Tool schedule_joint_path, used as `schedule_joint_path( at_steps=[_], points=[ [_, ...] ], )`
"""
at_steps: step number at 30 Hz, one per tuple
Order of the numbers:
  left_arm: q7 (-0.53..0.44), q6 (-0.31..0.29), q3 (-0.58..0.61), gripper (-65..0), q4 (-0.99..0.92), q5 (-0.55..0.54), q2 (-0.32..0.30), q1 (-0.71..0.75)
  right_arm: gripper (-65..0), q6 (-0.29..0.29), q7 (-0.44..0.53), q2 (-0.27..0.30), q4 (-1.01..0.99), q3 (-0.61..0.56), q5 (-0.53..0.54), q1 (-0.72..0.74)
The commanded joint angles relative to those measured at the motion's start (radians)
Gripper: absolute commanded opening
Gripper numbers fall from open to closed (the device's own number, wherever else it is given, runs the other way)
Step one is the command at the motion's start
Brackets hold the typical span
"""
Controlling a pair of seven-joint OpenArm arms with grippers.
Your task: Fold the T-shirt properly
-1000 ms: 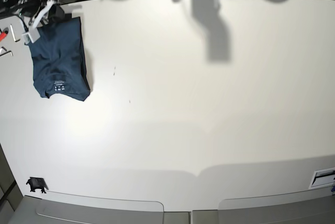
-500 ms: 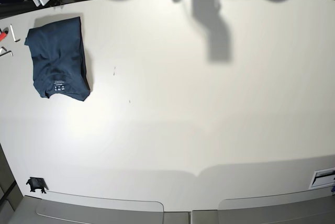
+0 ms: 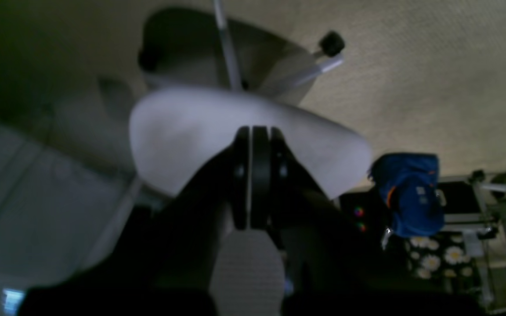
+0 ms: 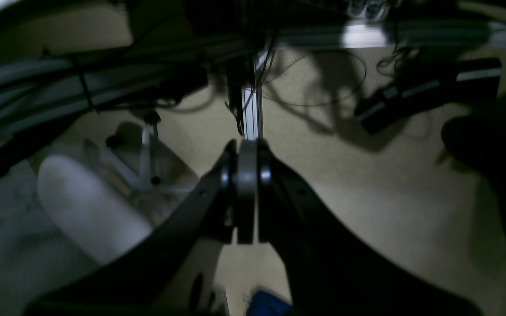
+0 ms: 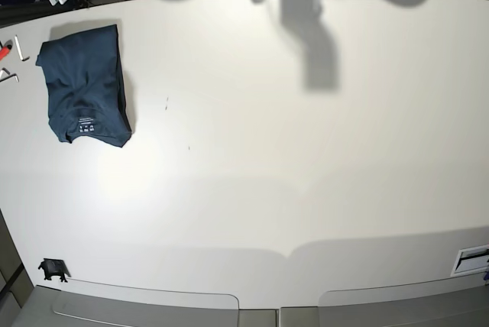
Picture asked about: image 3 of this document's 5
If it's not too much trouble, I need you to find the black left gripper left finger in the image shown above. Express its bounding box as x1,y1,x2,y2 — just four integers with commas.
17,126,250,316

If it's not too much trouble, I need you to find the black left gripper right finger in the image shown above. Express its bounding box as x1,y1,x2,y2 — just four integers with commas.
251,126,484,316

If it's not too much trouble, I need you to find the daisy pattern cloth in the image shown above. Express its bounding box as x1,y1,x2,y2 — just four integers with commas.
403,232,474,280

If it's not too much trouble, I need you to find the blue bag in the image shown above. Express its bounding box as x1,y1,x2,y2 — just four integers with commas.
369,152,445,238

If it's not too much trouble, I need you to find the black knob on rod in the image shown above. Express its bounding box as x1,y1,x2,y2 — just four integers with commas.
257,31,346,95

